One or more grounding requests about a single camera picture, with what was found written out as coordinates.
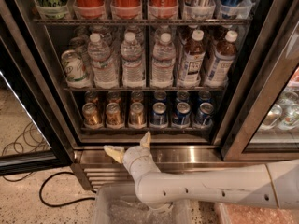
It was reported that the water bottle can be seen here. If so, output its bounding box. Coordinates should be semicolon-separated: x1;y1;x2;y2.
121;32;145;88
150;33;176;88
88;33;119;89

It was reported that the tea bottle front left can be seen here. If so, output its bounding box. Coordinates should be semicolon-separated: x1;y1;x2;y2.
177;30;206;88

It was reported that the green white can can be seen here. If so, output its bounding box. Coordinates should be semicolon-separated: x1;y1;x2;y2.
61;49;92;89

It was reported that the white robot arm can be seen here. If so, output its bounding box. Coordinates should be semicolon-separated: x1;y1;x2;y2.
104;133;299;211

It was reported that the blue silver can left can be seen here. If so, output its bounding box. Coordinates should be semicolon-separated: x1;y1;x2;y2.
182;0;216;21

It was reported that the red cola can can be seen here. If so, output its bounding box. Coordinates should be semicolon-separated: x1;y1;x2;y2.
149;0;178;19
111;0;141;20
75;0;105;19

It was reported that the open glass fridge door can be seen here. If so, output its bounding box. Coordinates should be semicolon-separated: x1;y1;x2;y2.
0;39;71;176

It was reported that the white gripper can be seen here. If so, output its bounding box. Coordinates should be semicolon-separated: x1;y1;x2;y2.
104;131;161;184

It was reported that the water bottle front right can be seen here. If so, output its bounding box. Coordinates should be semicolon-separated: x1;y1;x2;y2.
150;33;176;88

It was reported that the tea bottle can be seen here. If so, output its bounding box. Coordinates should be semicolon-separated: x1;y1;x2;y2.
204;30;238;88
177;30;206;88

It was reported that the blue can front middle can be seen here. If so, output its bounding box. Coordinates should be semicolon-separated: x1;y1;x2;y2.
172;102;191;128

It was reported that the tea bottle front right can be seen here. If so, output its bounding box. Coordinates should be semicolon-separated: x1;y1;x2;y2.
204;30;238;88

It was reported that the blue can front left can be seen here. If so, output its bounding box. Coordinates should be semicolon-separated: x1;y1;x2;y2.
150;102;168;128

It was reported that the clear plastic bin right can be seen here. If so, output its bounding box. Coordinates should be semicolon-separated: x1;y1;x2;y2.
214;203;299;224

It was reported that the blue can back middle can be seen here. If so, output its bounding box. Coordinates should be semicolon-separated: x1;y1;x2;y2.
175;91;190;104

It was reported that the water bottle front middle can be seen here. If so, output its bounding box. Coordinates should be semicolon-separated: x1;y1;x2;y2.
121;32;145;88

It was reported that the water bottle front left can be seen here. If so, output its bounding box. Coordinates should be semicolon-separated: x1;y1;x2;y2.
88;33;119;89

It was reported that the orange can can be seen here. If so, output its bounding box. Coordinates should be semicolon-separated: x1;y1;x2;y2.
129;102;146;128
107;91;121;105
84;91;99;106
131;91;144;103
82;103;102;129
106;103;124;129

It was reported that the red cola can left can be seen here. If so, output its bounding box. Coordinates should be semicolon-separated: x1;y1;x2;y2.
75;0;105;19

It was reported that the steel fridge base grille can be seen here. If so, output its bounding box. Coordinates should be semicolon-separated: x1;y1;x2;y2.
71;146;298;190

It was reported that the red cola can middle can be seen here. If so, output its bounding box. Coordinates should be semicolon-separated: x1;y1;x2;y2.
111;0;141;20

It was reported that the blue can front right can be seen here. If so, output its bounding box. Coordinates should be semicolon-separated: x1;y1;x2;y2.
193;103;214;129

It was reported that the blue can back right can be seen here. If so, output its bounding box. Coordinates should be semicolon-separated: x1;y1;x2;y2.
197;90;212;105

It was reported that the red cola can right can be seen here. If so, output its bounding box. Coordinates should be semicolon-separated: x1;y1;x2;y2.
149;0;178;19

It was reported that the black power cable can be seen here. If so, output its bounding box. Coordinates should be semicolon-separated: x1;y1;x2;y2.
38;171;97;209

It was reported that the clear plastic bin left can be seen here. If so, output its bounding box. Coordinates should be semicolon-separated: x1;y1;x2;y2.
91;183;192;224

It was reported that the blue can back left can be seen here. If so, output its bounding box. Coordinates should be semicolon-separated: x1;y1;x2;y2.
153;91;167;104

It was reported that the clear plastic bin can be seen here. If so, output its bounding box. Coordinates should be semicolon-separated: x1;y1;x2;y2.
214;203;299;224
91;183;192;224

